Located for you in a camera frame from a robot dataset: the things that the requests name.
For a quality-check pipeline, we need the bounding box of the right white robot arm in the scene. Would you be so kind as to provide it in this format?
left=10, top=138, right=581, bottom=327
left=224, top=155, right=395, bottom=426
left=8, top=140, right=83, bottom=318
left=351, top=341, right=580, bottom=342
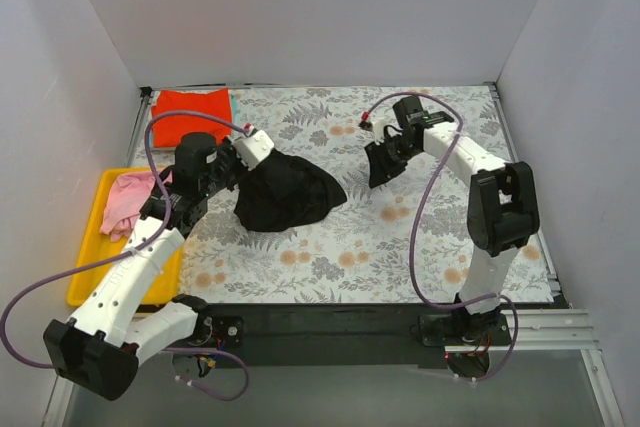
left=359, top=92, right=540, bottom=346

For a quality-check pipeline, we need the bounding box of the red folded t-shirt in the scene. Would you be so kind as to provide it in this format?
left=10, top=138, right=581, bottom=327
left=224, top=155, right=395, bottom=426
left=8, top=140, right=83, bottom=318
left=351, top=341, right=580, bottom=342
left=151, top=89, right=232, bottom=149

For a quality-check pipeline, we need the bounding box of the pink t-shirt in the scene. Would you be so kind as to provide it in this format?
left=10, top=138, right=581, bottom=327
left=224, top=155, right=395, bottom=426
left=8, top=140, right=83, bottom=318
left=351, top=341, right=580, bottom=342
left=100, top=171, right=155, bottom=242

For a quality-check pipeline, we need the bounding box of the yellow plastic tray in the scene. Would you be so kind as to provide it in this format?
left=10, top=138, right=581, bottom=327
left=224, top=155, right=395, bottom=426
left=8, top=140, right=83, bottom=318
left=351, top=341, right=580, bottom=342
left=66, top=167, right=183, bottom=307

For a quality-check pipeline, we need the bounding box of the aluminium frame rail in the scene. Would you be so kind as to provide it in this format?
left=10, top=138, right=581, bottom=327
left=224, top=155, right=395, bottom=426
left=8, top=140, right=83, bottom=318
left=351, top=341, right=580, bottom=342
left=62, top=310, right=601, bottom=354

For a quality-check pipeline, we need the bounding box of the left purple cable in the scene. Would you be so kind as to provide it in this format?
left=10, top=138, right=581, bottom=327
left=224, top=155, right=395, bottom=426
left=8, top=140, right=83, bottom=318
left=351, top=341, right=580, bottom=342
left=0, top=110, right=251, bottom=402

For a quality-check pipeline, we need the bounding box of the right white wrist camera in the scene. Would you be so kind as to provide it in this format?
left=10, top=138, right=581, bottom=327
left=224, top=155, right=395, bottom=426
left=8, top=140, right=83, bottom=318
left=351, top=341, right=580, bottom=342
left=359, top=112, right=386, bottom=145

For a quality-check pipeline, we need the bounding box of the teal folded t-shirt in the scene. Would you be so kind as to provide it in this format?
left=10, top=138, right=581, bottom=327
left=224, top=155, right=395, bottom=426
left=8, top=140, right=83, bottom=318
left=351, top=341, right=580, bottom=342
left=229, top=93, right=238, bottom=123

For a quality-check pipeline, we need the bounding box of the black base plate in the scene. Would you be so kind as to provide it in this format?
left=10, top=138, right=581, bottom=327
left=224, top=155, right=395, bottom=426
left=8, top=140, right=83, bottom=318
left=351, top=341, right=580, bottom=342
left=153, top=302, right=514, bottom=371

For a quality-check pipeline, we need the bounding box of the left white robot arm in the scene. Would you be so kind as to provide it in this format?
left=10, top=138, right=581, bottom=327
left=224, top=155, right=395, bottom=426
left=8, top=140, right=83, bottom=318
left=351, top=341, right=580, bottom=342
left=43, top=133, right=247, bottom=400

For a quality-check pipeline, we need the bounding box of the floral table cloth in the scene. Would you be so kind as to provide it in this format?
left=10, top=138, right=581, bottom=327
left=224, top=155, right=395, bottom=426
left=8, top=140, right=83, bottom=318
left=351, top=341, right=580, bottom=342
left=142, top=85, right=556, bottom=304

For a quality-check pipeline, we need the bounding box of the black t-shirt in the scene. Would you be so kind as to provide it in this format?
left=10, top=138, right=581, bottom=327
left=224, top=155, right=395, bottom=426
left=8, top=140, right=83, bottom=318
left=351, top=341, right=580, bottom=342
left=234, top=150, right=347, bottom=233

